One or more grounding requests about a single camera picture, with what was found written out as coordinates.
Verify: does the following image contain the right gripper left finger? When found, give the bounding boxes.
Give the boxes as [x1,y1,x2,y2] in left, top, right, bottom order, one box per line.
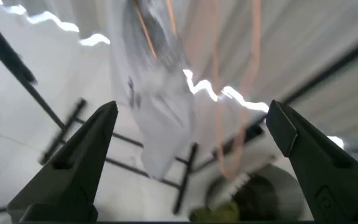
[6,100,119,222]

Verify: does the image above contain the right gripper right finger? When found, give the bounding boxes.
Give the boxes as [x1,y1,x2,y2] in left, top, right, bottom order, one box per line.
[265,99,358,222]

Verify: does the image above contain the pale grey shorts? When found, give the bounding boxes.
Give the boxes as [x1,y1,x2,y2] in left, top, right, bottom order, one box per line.
[107,0,198,180]

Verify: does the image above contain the green garment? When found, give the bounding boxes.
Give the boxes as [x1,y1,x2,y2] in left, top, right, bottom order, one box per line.
[188,200,241,222]

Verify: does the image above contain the pink clothes hanger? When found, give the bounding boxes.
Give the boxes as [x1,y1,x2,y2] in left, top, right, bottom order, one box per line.
[208,0,263,180]
[132,0,178,59]

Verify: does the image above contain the white laundry basket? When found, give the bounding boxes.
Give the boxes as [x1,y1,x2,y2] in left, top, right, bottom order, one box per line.
[204,161,306,222]

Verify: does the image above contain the white curtain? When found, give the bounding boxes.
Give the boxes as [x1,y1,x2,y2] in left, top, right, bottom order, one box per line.
[0,0,358,153]

